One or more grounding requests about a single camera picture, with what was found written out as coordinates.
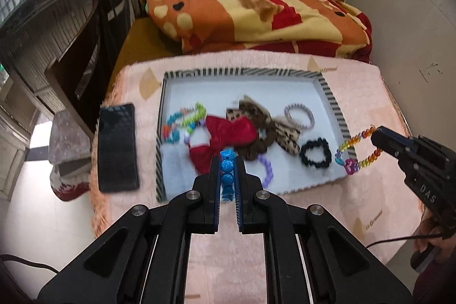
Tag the brown scrunchie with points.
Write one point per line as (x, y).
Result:
(254, 151)

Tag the black phone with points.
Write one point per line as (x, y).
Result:
(117, 147)

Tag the leopard print bow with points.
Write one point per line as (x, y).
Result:
(285, 140)

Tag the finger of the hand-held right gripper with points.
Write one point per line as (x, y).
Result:
(386, 144)
(399, 134)

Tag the grey stool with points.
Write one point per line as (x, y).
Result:
(67, 140)

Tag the striped cardboard box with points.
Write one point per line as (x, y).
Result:
(213, 94)

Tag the orange and red printed blanket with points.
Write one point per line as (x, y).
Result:
(221, 15)

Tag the mustard bedsheet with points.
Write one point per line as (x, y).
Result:
(139, 44)

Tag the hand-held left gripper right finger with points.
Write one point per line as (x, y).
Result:
(238, 193)

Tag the dark wooden cabinet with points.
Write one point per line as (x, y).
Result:
(107, 51)

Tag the pink quilted mat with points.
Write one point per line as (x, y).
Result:
(359, 97)

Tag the red fabric bow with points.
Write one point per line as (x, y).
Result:
(231, 129)

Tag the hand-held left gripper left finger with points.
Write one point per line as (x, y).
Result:
(213, 190)

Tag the person's right hand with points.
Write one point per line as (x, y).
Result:
(427, 232)

